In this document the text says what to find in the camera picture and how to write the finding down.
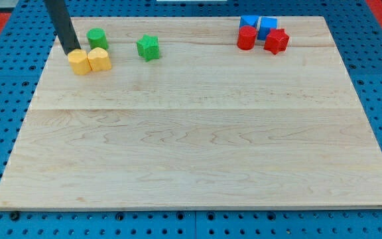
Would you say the red star block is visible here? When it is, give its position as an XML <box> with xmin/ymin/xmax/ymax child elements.
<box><xmin>263</xmin><ymin>29</ymin><xmax>289</xmax><ymax>54</ymax></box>

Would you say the red cylinder block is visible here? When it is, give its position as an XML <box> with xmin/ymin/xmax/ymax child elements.
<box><xmin>237</xmin><ymin>25</ymin><xmax>257</xmax><ymax>50</ymax></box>

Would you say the light wooden board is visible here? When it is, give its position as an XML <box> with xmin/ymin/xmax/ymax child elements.
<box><xmin>0</xmin><ymin>17</ymin><xmax>382</xmax><ymax>212</ymax></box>

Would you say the blue cube block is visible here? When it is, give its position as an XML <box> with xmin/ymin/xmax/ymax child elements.
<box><xmin>257</xmin><ymin>17</ymin><xmax>277</xmax><ymax>40</ymax></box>

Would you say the green cylinder block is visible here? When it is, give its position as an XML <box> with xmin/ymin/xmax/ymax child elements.
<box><xmin>86</xmin><ymin>28</ymin><xmax>109</xmax><ymax>50</ymax></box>

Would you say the yellow heart block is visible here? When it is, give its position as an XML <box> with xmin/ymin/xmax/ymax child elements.
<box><xmin>88</xmin><ymin>47</ymin><xmax>112</xmax><ymax>72</ymax></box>

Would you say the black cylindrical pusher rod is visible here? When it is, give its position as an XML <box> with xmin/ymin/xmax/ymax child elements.
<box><xmin>44</xmin><ymin>0</ymin><xmax>81</xmax><ymax>55</ymax></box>

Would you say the yellow pentagon block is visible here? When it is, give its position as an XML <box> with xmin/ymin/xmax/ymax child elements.
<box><xmin>67</xmin><ymin>49</ymin><xmax>92</xmax><ymax>75</ymax></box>

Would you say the blue triangle block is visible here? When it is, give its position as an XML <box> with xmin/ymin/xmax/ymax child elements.
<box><xmin>239</xmin><ymin>15</ymin><xmax>260</xmax><ymax>29</ymax></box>

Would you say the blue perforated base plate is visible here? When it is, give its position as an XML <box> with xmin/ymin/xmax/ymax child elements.
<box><xmin>0</xmin><ymin>1</ymin><xmax>382</xmax><ymax>238</ymax></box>

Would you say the green star block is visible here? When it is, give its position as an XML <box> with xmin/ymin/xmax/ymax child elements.
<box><xmin>136</xmin><ymin>35</ymin><xmax>160</xmax><ymax>62</ymax></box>

